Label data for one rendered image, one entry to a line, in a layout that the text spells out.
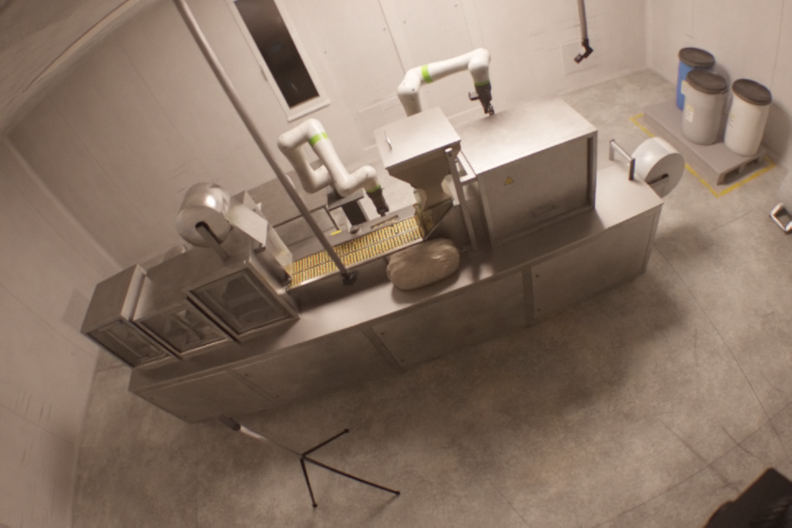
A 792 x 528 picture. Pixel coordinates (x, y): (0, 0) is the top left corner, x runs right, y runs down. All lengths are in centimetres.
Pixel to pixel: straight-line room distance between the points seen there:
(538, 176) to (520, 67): 279
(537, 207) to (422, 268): 70
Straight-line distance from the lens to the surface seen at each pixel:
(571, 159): 207
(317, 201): 318
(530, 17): 456
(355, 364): 252
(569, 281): 248
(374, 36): 411
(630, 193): 248
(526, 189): 203
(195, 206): 195
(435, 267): 203
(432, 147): 172
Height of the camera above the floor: 248
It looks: 43 degrees down
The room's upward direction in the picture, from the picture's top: 25 degrees counter-clockwise
